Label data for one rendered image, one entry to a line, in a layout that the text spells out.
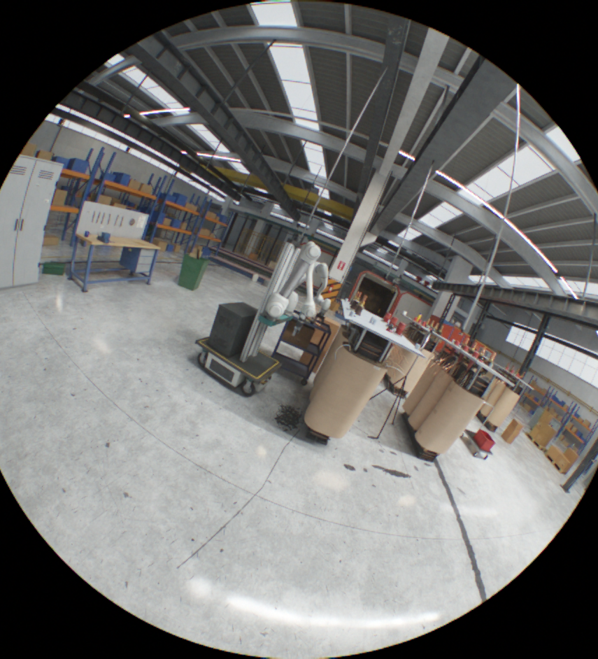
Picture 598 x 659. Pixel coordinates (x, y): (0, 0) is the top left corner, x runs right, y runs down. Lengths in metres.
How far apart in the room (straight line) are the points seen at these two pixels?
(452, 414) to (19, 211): 6.36
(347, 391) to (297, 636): 1.99
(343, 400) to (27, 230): 4.71
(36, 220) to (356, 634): 5.37
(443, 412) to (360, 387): 1.47
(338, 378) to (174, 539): 1.80
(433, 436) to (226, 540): 2.67
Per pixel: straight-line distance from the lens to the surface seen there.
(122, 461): 1.90
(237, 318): 2.53
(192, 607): 1.59
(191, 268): 5.92
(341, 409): 2.25
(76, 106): 11.91
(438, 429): 3.31
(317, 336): 3.86
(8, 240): 4.23
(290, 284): 2.08
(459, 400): 3.19
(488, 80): 3.70
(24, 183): 4.17
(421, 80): 8.46
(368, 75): 11.33
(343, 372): 2.08
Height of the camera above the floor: 1.59
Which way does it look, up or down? 15 degrees down
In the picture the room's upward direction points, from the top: 24 degrees clockwise
